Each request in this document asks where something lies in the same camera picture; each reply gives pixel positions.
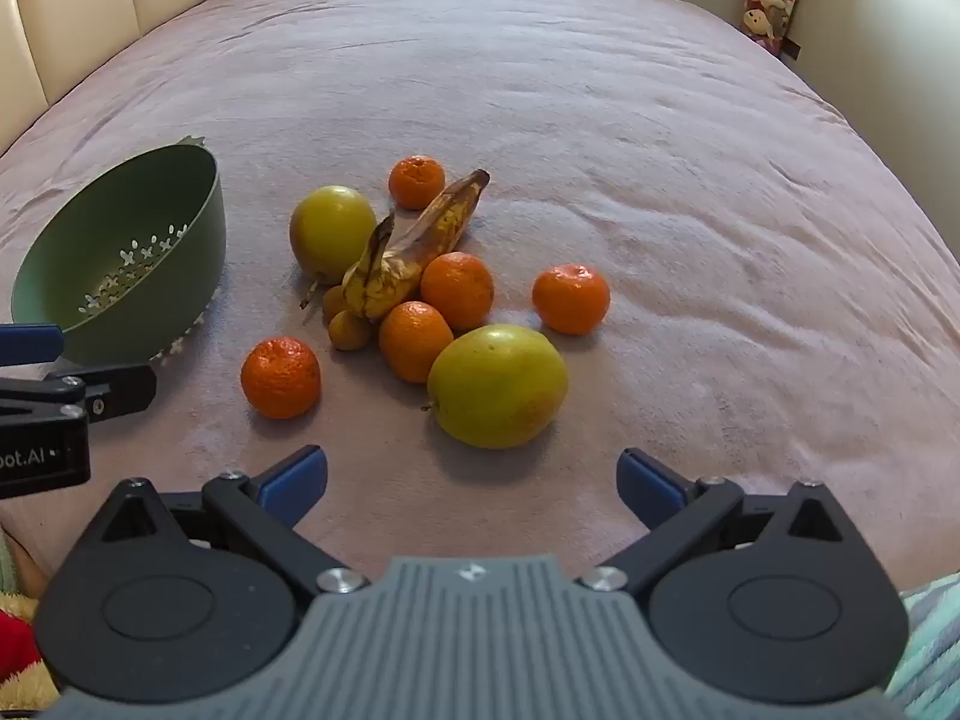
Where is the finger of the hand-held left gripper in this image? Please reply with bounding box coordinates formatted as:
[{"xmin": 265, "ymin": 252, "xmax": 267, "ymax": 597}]
[
  {"xmin": 0, "ymin": 364, "xmax": 158, "ymax": 421},
  {"xmin": 0, "ymin": 324, "xmax": 65, "ymax": 365}
]

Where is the teal knit blanket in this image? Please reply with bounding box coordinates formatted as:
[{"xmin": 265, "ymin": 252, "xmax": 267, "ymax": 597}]
[{"xmin": 885, "ymin": 574, "xmax": 960, "ymax": 720}]

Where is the spotted ripe banana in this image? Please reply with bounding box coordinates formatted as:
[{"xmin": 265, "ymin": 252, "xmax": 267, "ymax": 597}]
[{"xmin": 343, "ymin": 169, "xmax": 491, "ymax": 322}]

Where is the red and yellow plush cloth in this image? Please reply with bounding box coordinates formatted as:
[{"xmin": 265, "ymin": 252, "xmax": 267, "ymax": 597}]
[{"xmin": 0, "ymin": 589, "xmax": 61, "ymax": 717}]

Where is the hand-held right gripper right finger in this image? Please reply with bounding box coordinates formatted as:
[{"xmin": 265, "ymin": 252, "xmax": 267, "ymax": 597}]
[{"xmin": 581, "ymin": 447, "xmax": 856, "ymax": 592}]

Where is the green colander bowl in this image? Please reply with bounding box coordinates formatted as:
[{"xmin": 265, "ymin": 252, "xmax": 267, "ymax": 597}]
[{"xmin": 10, "ymin": 136, "xmax": 227, "ymax": 368}]

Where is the orange tangerine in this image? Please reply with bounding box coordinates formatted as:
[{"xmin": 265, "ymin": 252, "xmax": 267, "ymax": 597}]
[
  {"xmin": 240, "ymin": 336, "xmax": 322, "ymax": 421},
  {"xmin": 419, "ymin": 251, "xmax": 496, "ymax": 332},
  {"xmin": 532, "ymin": 263, "xmax": 611, "ymax": 336},
  {"xmin": 377, "ymin": 301, "xmax": 455, "ymax": 384},
  {"xmin": 388, "ymin": 154, "xmax": 446, "ymax": 211}
]

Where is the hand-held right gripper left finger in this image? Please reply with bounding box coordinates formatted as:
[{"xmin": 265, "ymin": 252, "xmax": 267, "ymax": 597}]
[{"xmin": 101, "ymin": 444, "xmax": 370, "ymax": 602}]

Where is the cream padded headboard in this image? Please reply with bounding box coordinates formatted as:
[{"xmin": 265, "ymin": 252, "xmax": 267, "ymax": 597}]
[{"xmin": 0, "ymin": 0, "xmax": 207, "ymax": 155}]

